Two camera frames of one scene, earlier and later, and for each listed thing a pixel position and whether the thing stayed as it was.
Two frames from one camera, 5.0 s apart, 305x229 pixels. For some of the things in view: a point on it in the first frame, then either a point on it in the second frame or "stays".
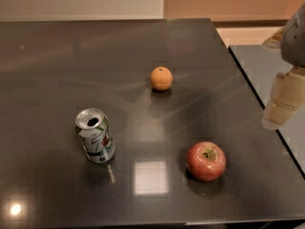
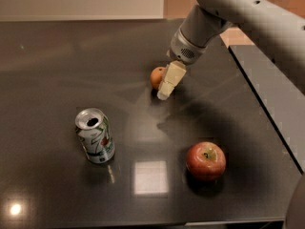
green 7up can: x=96 y=135 stays
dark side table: x=262 y=67 stays
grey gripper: x=294 y=43 → x=187 y=51
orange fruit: x=161 y=78 stays
